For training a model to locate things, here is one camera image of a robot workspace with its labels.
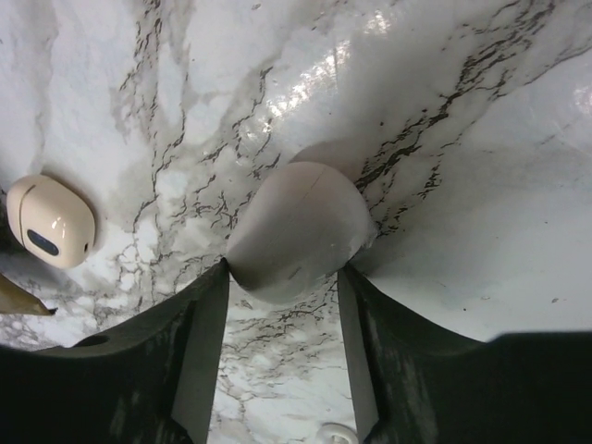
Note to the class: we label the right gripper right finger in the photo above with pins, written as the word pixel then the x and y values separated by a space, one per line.
pixel 413 381

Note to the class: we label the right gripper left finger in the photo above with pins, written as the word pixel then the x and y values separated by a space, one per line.
pixel 150 379

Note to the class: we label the white hook earbud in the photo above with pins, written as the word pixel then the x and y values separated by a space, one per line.
pixel 332 433

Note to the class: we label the beige earbud charging case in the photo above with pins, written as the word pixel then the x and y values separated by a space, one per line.
pixel 50 221

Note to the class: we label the white earbud charging case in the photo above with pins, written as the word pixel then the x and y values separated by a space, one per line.
pixel 306 222

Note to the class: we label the blue brown chips bag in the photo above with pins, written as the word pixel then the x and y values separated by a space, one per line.
pixel 16 301

